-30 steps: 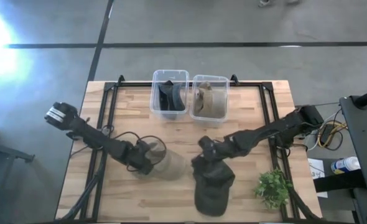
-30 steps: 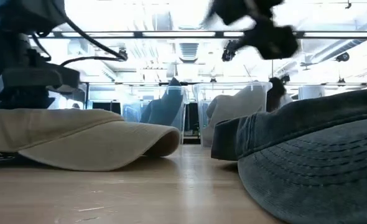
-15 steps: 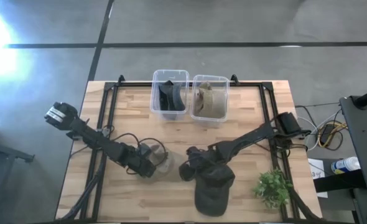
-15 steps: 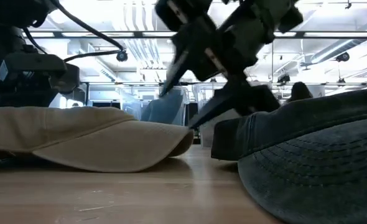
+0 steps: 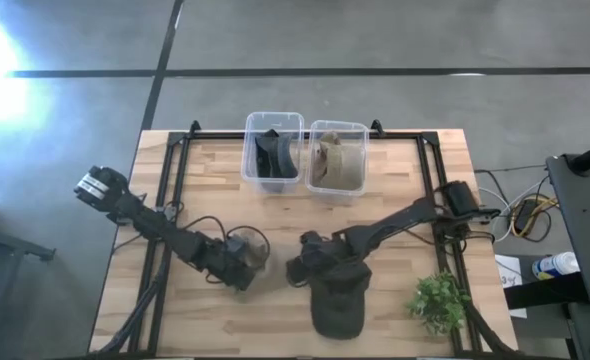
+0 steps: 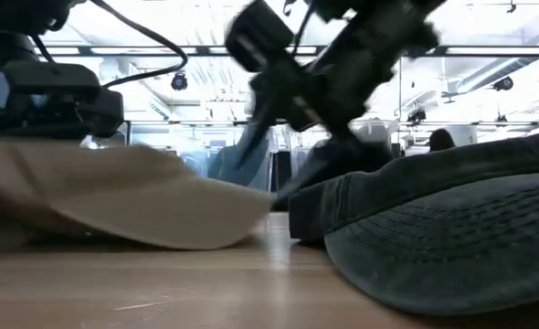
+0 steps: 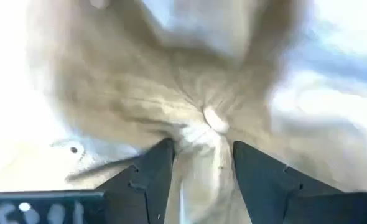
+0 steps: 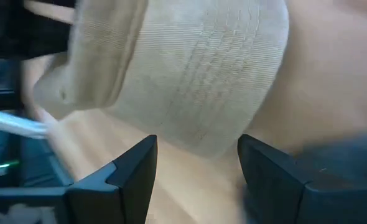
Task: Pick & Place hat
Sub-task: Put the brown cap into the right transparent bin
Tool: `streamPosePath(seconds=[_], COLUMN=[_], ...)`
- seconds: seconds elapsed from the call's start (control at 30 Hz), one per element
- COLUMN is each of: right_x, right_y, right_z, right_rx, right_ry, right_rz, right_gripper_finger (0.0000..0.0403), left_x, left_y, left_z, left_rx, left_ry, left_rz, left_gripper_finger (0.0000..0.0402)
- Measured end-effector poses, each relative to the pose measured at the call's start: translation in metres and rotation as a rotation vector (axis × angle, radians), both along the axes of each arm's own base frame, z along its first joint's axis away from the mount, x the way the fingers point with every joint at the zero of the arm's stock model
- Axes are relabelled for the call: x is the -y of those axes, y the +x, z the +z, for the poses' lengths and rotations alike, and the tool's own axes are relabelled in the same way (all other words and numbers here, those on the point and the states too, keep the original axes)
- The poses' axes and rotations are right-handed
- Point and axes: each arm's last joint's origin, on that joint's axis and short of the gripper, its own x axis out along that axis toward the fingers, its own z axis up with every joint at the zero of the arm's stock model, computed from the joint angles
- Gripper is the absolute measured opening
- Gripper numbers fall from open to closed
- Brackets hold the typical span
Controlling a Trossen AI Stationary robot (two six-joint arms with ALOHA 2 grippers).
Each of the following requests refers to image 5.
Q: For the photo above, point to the clear plastic bin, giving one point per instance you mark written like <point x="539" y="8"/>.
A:
<point x="275" y="122"/>
<point x="355" y="131"/>

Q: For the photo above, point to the tan cap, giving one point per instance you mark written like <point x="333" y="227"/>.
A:
<point x="342" y="167"/>

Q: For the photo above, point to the black tripod stand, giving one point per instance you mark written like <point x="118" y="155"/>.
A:
<point x="20" y="246"/>

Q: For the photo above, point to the grey cap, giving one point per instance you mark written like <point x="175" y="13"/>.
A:
<point x="257" y="250"/>

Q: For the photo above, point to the small green plant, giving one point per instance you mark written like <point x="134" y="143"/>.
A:
<point x="440" y="302"/>

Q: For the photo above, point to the black cap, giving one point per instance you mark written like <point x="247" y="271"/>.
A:
<point x="275" y="157"/>

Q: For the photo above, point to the grey cart top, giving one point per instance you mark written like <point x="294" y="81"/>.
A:
<point x="585" y="225"/>

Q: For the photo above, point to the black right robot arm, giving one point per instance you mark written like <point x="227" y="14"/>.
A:
<point x="400" y="220"/>

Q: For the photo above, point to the black shelf bar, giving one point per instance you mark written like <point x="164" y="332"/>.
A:
<point x="545" y="291"/>

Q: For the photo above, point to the white and blue bottle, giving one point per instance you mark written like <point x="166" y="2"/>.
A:
<point x="557" y="265"/>

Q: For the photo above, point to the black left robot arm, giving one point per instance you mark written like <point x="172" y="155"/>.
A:
<point x="145" y="220"/>

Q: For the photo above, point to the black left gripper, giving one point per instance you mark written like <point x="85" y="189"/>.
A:
<point x="230" y="265"/>

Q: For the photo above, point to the white paper sheet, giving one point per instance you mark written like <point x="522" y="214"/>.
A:
<point x="510" y="280"/>

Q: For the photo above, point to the black power adapter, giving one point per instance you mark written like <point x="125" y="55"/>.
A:
<point x="525" y="215"/>

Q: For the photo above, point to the dark olive cap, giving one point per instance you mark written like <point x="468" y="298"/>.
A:
<point x="337" y="310"/>

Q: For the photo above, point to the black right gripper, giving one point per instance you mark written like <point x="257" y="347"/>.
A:
<point x="330" y="260"/>

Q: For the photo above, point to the black metal table frame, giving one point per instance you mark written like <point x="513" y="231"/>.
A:
<point x="215" y="135"/>

